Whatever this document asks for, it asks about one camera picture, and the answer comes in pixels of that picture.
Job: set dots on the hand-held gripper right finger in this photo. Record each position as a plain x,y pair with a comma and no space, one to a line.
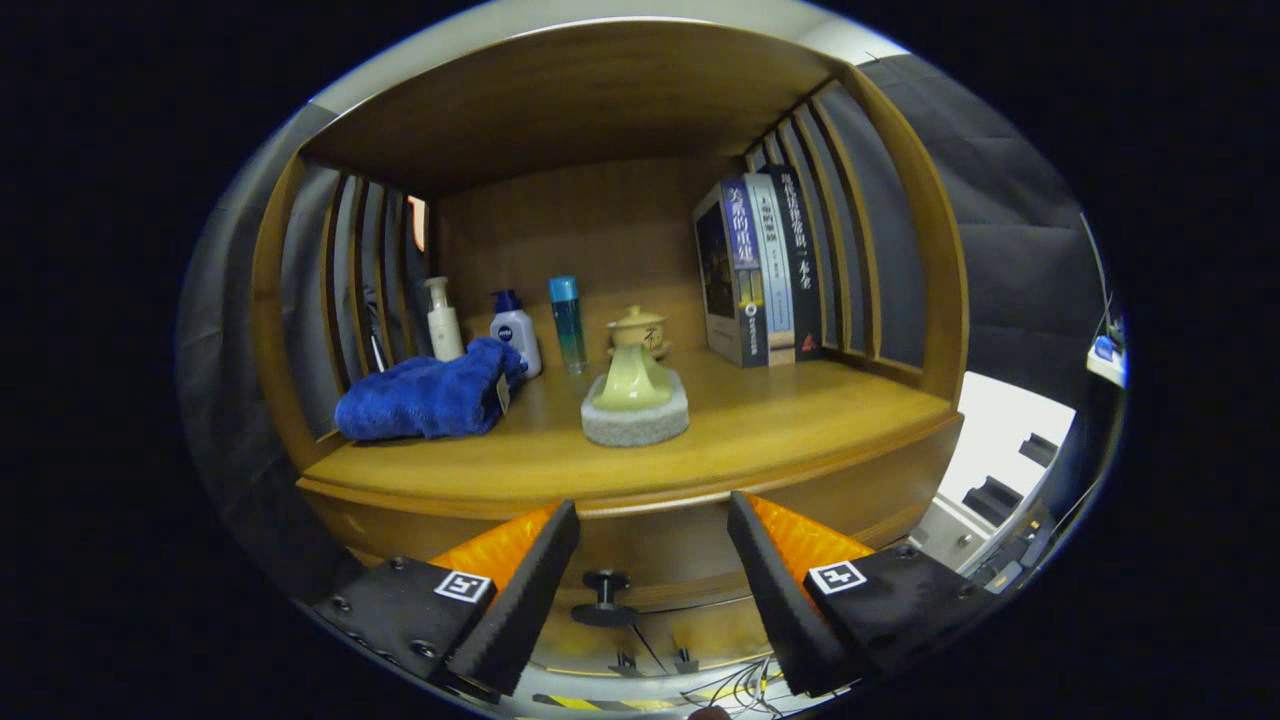
775,600

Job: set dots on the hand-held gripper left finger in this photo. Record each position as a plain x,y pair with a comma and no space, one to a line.
530,600

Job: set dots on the wooden countertop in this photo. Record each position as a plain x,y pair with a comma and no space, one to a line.
780,420

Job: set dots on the wooden cabinet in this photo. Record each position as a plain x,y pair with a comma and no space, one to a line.
560,230

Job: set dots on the blue towel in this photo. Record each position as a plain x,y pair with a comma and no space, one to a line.
420,400

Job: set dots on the white lotion bottle blue cap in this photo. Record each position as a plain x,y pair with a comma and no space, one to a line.
517,335

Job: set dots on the blue glass bottle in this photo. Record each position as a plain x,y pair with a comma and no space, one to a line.
568,330

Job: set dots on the white pump bottle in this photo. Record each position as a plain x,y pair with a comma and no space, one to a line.
445,330

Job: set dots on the beige lidded teacup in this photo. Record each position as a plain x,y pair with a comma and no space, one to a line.
640,325

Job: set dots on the white-spine book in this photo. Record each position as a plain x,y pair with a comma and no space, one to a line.
775,260

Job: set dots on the black-spine book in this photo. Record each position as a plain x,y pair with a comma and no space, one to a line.
803,260

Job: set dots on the blue-spine book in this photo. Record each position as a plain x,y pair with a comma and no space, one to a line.
745,260

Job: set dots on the white side table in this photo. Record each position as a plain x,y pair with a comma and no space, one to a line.
1108,372

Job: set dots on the small blue object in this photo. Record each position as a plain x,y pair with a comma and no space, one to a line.
1103,348

